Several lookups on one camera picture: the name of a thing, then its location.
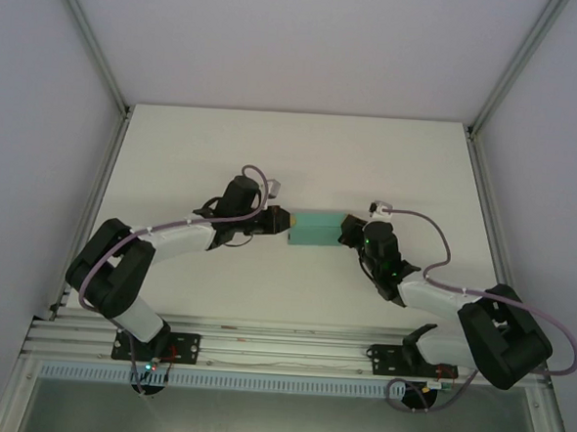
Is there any teal corrugated cardboard box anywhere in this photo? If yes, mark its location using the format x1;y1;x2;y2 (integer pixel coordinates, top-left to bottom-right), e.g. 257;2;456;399
286;206;348;252

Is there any grey sheet metal panel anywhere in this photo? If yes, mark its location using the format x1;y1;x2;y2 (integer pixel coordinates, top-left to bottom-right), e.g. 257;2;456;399
0;354;577;432

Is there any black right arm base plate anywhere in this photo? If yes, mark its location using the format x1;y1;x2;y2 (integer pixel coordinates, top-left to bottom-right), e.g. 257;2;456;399
366;342;459;382

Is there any aluminium table side rail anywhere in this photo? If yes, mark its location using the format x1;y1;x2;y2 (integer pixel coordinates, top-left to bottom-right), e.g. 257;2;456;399
452;130;541;347
33;106;132;325

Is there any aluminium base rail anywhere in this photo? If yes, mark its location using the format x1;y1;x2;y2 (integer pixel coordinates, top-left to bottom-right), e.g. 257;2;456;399
20;307;556;391

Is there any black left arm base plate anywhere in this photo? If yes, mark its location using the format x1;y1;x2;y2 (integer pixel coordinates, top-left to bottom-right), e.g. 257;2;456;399
110;327;201;367

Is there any slotted grey cable duct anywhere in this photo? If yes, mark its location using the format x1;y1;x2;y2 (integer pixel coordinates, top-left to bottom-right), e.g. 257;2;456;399
37;361;410;403

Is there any aluminium frame post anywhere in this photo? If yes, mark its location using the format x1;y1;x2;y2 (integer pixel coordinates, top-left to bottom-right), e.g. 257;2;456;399
40;0;138;115
466;0;570;142

